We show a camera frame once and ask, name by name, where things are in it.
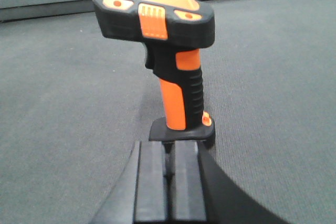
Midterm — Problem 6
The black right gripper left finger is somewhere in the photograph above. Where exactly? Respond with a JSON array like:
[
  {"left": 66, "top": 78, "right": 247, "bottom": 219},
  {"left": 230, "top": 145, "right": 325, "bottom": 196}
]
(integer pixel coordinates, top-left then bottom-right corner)
[{"left": 90, "top": 141, "right": 169, "bottom": 223}]

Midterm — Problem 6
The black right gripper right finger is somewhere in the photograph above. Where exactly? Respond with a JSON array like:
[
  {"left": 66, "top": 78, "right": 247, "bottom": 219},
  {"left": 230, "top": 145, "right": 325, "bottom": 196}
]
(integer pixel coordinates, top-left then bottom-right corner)
[{"left": 172, "top": 141, "right": 286, "bottom": 223}]

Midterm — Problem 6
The orange black barcode scanner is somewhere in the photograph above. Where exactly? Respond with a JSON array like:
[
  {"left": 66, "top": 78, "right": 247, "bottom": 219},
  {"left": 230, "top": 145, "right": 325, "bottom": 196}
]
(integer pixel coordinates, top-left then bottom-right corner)
[{"left": 92, "top": 0, "right": 215, "bottom": 144}]

